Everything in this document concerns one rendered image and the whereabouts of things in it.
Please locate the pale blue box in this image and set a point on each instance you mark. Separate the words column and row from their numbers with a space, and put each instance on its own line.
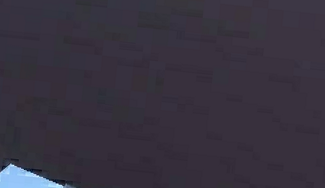
column 22, row 181

